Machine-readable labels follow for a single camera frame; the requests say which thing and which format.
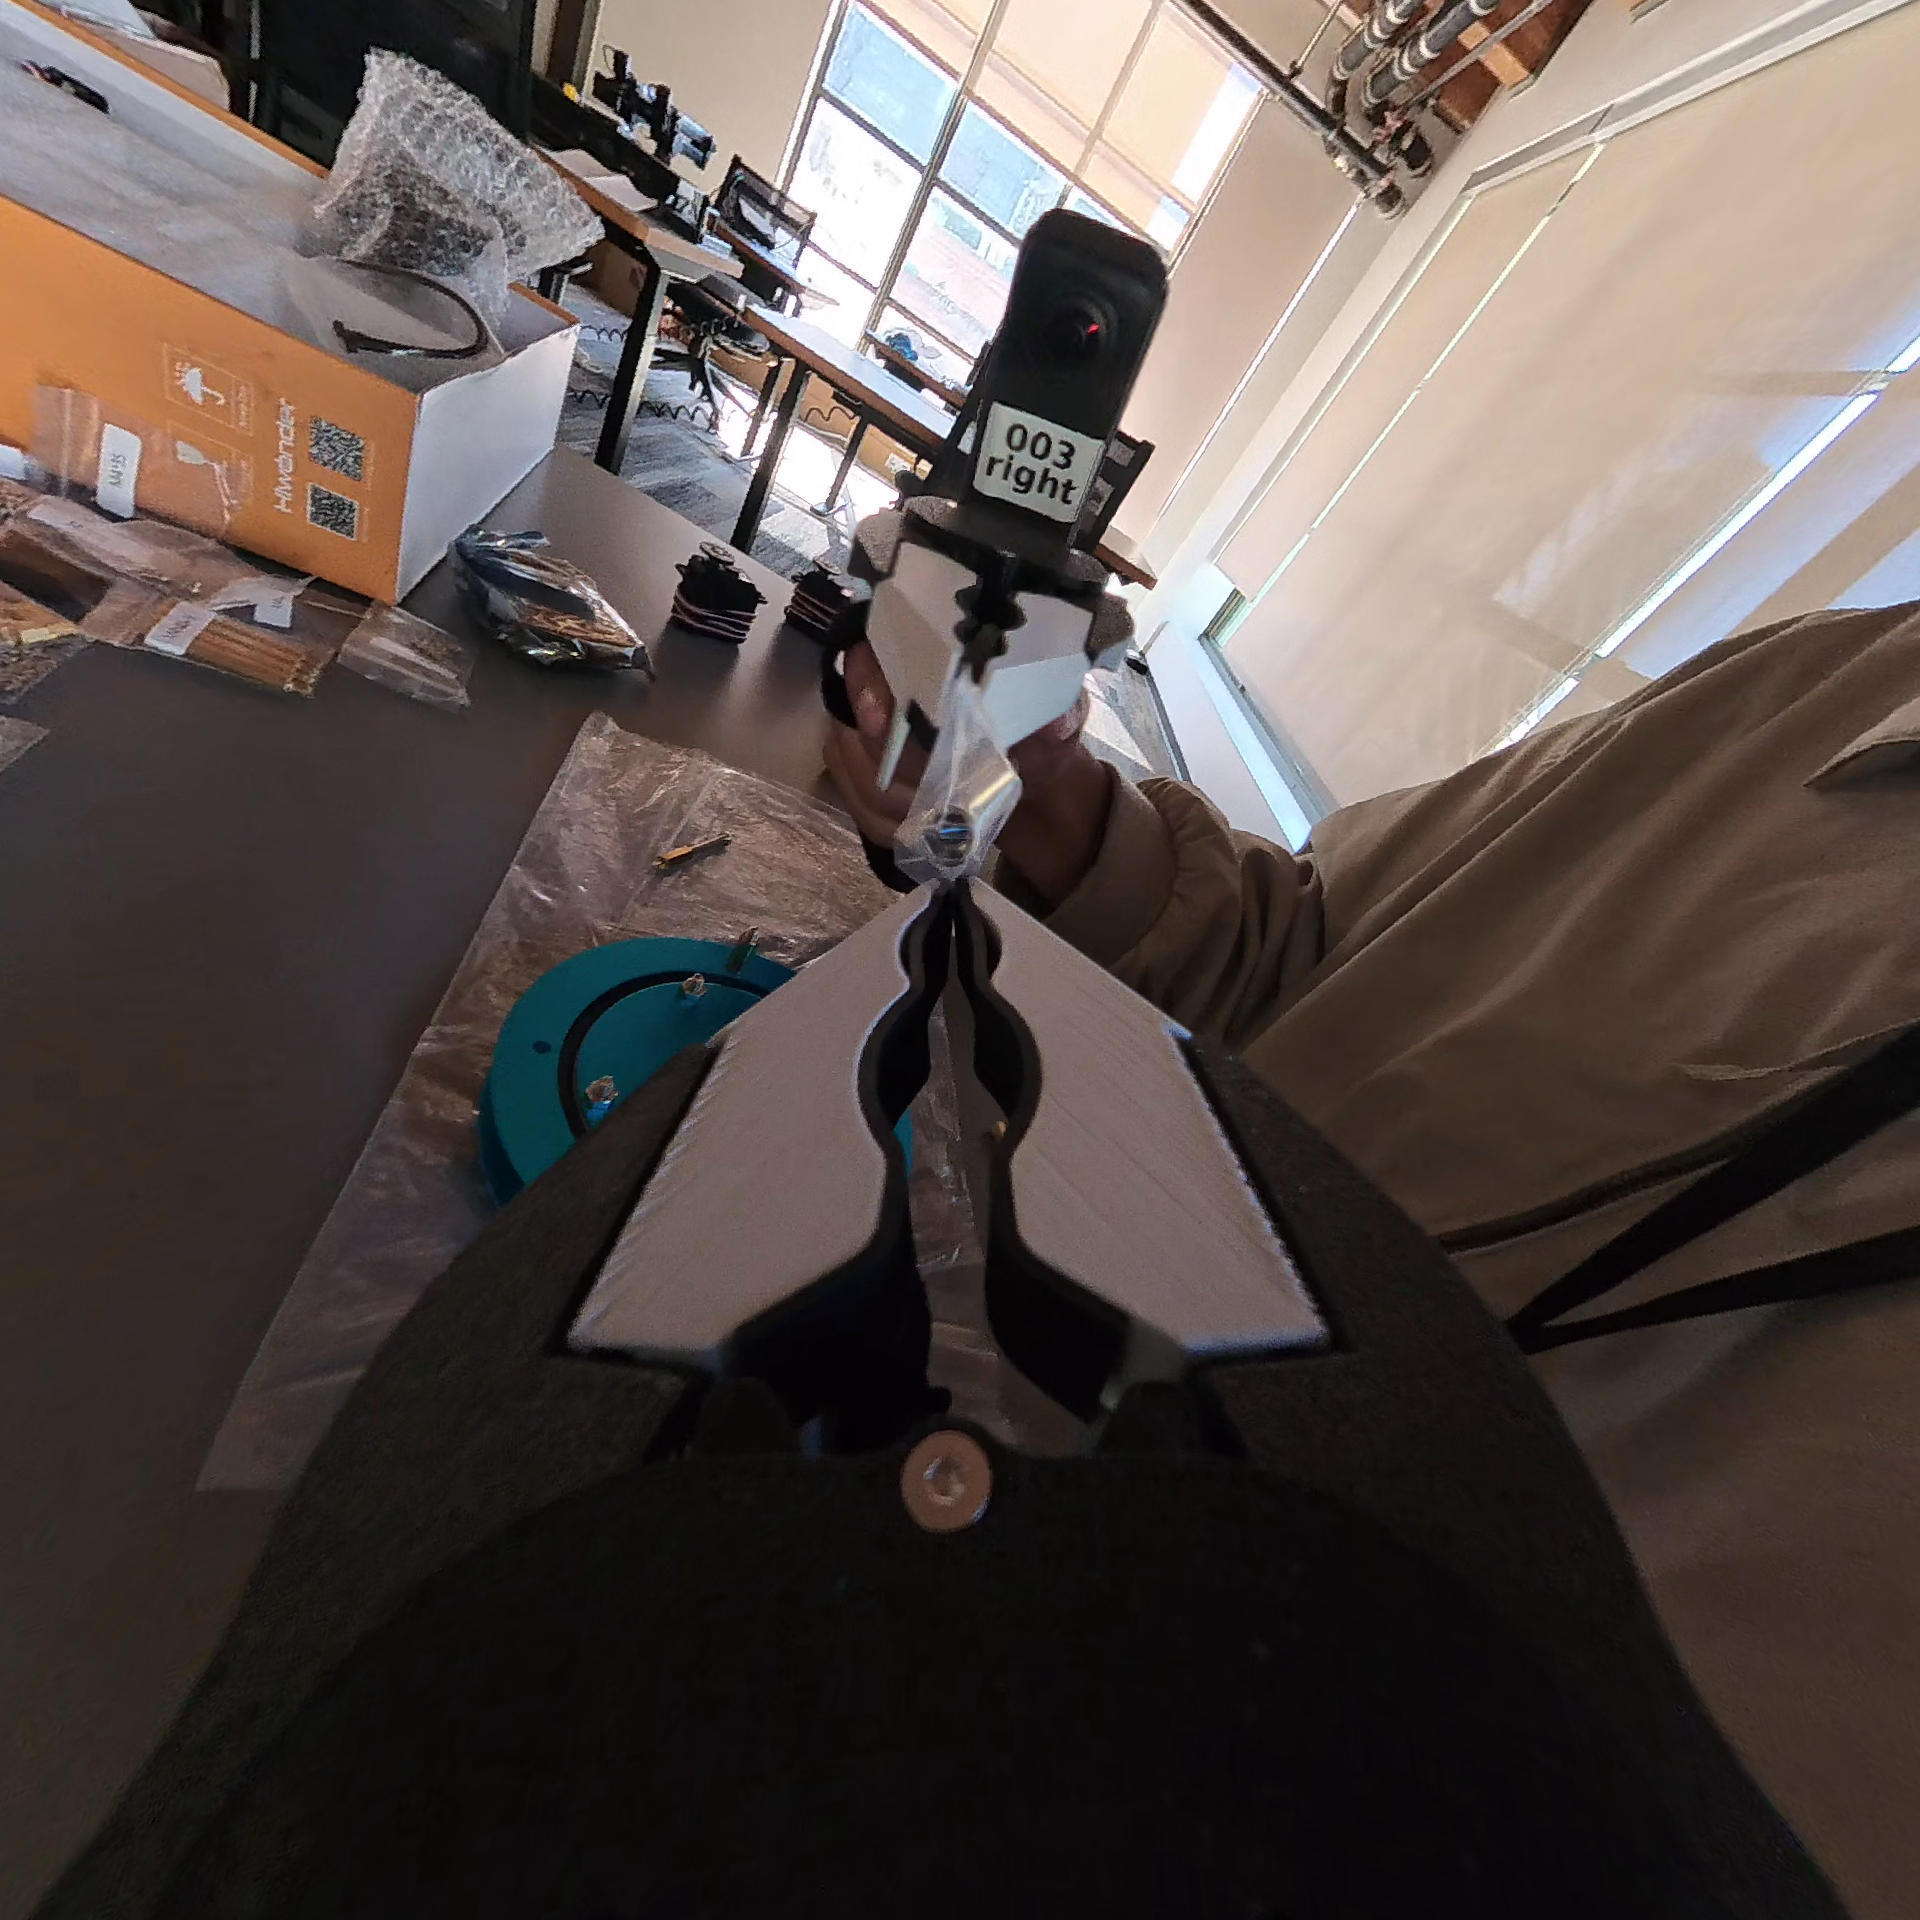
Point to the large window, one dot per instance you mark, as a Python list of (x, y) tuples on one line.
[(973, 121)]

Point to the ceiling pipes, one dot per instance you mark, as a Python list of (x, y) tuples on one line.
[(1395, 90)]

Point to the pile of small parts bags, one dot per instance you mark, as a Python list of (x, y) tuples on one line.
[(241, 645)]

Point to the long loose brass standoff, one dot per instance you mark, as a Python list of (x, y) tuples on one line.
[(693, 849)]

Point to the small clear plastic bag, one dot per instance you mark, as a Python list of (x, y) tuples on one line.
[(967, 764)]

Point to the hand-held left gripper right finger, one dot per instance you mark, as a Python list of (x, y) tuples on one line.
[(1154, 1202)]

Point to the person's right hand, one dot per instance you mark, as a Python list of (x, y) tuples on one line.
[(1059, 819)]

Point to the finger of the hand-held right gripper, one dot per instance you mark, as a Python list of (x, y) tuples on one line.
[(908, 645), (1043, 692)]

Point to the person's beige jacket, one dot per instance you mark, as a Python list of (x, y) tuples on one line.
[(1650, 1501)]

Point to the bubble wrap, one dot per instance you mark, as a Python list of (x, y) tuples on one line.
[(451, 165)]

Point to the wooden background table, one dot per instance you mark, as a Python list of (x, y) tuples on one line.
[(840, 370), (661, 226)]

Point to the large clear plastic bag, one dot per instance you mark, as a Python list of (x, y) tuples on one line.
[(451, 1231)]

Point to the teal round turntable base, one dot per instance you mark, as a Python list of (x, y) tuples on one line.
[(524, 1081)]

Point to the orange cardboard box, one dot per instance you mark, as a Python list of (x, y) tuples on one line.
[(89, 300)]

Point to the black servo motor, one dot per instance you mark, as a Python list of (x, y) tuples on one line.
[(715, 597), (821, 609)]

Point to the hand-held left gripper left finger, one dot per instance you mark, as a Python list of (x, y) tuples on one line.
[(720, 1202)]

